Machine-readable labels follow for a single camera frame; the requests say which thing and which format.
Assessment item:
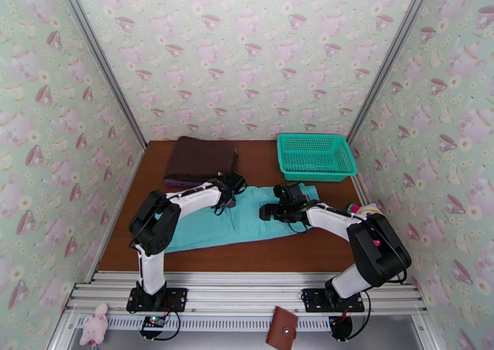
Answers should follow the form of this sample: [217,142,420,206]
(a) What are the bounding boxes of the teal trousers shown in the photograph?
[154,183,322,254]

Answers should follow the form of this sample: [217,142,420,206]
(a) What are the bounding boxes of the teal plastic basket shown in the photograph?
[276,133,359,183]

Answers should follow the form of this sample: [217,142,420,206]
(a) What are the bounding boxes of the pink white plush toy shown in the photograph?
[354,202,388,248]

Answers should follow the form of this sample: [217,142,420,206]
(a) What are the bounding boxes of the brown leather wallet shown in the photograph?
[266,306,299,350]

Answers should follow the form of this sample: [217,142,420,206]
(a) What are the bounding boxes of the black controller board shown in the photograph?
[140,315,167,333]
[329,315,353,341]

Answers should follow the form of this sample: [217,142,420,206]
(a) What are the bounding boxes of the pale pink plush toy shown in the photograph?
[78,302,109,348]

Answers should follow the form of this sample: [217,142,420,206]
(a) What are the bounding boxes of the aluminium table side rail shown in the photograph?
[351,175,371,207]
[89,147,147,282]

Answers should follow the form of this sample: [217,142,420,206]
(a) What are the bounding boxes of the aluminium front rail bed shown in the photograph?
[64,270,429,332]

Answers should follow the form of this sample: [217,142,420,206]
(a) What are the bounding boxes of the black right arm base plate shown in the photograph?
[301,288,366,314]

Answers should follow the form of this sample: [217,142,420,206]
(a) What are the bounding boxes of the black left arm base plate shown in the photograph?
[126,286,188,314]

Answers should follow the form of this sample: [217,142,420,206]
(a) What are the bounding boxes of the black base cable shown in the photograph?
[140,309,183,342]
[335,291,372,342]

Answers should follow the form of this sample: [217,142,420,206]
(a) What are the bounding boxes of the aluminium frame post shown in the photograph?
[346,0,442,144]
[53,0,148,148]

